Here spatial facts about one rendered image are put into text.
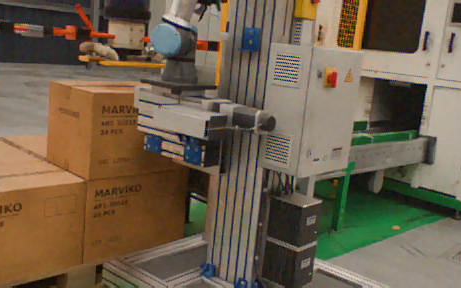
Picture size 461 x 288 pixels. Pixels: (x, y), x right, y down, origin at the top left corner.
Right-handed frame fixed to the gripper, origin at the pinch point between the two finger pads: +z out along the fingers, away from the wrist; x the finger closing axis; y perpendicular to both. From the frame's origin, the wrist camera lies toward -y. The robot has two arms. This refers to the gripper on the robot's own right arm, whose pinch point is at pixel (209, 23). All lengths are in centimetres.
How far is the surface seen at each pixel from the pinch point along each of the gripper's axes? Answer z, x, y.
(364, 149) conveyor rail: 73, 6, -146
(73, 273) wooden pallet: 118, -6, 63
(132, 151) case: 63, -6, 36
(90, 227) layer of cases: 97, -6, 56
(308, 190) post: 86, 26, -63
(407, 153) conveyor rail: 81, 5, -209
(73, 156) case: 67, -19, 59
